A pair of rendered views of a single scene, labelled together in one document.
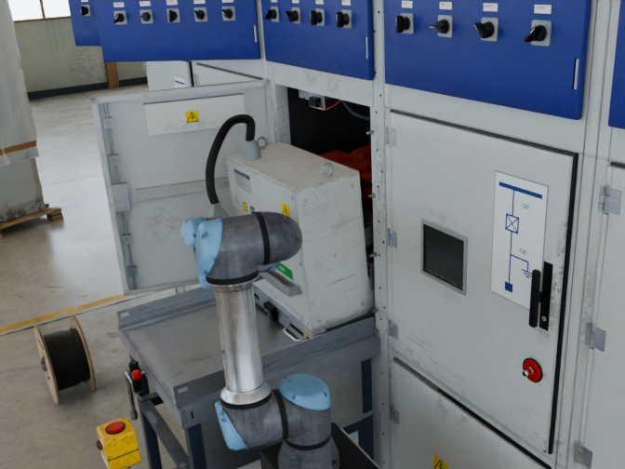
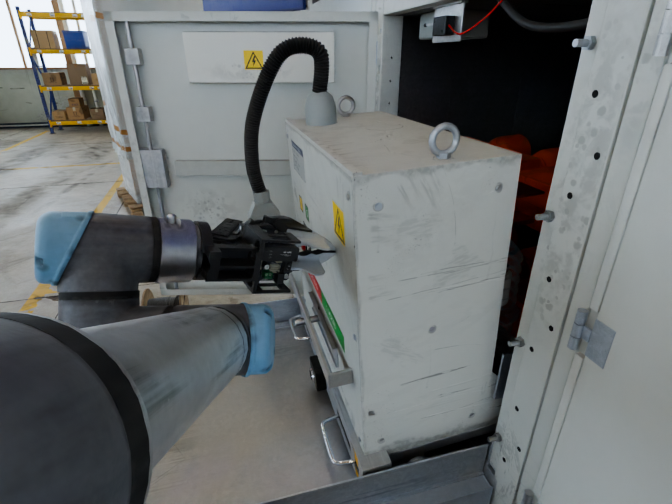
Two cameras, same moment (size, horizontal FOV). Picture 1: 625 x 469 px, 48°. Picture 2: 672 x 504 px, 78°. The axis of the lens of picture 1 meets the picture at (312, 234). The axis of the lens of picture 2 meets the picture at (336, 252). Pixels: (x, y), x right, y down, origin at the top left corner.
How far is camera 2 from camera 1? 1.53 m
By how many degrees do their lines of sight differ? 13
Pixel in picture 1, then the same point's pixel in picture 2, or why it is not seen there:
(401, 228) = (641, 327)
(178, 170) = (234, 142)
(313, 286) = (377, 383)
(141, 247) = not seen: hidden behind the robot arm
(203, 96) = (274, 30)
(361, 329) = (460, 464)
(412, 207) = not seen: outside the picture
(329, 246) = (423, 311)
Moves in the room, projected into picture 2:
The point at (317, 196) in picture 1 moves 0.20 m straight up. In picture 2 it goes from (410, 201) to (426, 11)
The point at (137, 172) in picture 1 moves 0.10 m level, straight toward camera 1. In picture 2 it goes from (178, 137) to (164, 144)
